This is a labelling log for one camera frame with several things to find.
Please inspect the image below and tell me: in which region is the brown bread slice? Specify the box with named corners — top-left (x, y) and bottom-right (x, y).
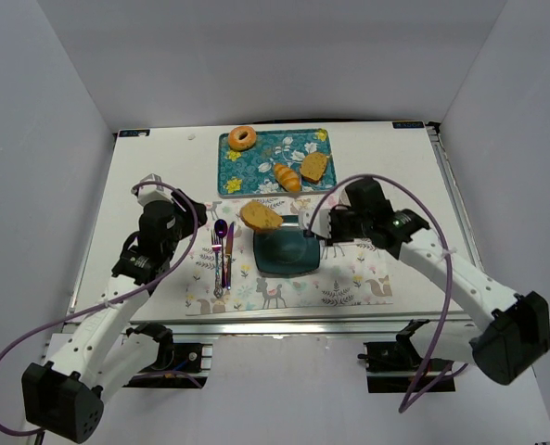
top-left (239, 200), bottom-right (283, 232)
top-left (300, 151), bottom-right (328, 184)

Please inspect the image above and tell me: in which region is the striped croissant roll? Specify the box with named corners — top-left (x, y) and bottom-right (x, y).
top-left (273, 163), bottom-right (301, 193)

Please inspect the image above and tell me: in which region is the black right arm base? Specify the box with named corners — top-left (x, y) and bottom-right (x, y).
top-left (357, 320), bottom-right (455, 394)

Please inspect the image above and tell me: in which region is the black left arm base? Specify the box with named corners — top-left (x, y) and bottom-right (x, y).
top-left (122, 324), bottom-right (212, 389)

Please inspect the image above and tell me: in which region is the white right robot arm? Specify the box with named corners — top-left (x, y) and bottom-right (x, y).
top-left (307, 175), bottom-right (550, 385)

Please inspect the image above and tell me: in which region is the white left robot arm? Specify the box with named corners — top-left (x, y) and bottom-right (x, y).
top-left (21, 187), bottom-right (207, 444)

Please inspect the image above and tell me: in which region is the brown bread slice on tray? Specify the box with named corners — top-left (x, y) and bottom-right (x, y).
top-left (300, 151), bottom-right (328, 184)

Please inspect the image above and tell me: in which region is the iridescent purple spoon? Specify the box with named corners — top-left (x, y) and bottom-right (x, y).
top-left (213, 219), bottom-right (228, 290)

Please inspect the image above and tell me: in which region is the iridescent fork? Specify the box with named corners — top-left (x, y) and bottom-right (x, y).
top-left (211, 231), bottom-right (223, 299)

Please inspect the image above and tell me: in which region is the floral paper placemat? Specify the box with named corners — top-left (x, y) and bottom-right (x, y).
top-left (173, 197), bottom-right (392, 315)

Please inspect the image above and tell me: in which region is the iridescent table knife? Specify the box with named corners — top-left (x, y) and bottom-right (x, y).
top-left (224, 222), bottom-right (235, 275)

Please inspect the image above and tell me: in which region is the dark teal square plate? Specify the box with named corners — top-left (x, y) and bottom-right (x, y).
top-left (253, 215), bottom-right (320, 276)

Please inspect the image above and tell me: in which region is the teal floral tray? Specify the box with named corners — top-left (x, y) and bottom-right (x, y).
top-left (217, 128), bottom-right (337, 197)

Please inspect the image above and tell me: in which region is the glazed bagel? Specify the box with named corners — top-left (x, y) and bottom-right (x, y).
top-left (227, 126), bottom-right (257, 151)

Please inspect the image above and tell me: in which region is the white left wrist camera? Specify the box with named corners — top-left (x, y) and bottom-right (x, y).
top-left (131, 184), bottom-right (172, 207)

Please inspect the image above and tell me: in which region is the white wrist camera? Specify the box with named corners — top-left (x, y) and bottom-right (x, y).
top-left (298, 209), bottom-right (331, 240)
top-left (131, 184), bottom-right (172, 207)

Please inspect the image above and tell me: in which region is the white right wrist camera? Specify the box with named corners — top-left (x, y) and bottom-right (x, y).
top-left (298, 209), bottom-right (331, 240)

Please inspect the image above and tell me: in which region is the aluminium table frame rail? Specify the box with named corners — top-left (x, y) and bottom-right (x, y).
top-left (425, 121), bottom-right (484, 271)

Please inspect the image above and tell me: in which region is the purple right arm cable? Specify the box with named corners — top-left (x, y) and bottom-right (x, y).
top-left (309, 173), bottom-right (470, 414)

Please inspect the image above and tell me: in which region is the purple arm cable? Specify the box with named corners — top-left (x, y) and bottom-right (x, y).
top-left (309, 173), bottom-right (470, 414)
top-left (0, 181), bottom-right (198, 437)

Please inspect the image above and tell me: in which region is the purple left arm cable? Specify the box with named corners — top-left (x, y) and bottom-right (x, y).
top-left (0, 181), bottom-right (198, 437)

